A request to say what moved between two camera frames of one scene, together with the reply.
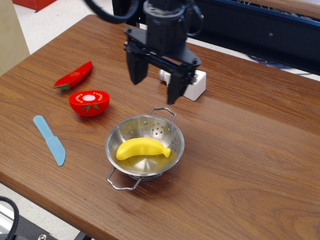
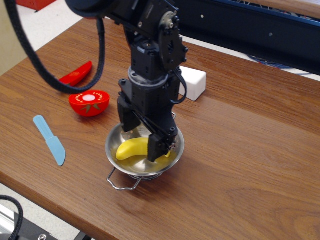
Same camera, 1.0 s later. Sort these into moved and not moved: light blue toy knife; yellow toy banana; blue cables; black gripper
Moved: black gripper
Not moved: yellow toy banana; blue cables; light blue toy knife
